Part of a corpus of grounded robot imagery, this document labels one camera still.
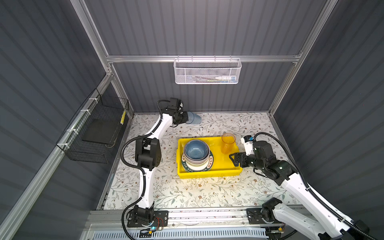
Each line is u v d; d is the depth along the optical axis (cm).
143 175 59
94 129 77
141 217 65
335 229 39
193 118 91
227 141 96
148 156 58
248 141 67
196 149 89
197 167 86
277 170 52
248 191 83
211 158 91
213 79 91
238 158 68
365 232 39
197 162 80
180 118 87
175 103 79
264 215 67
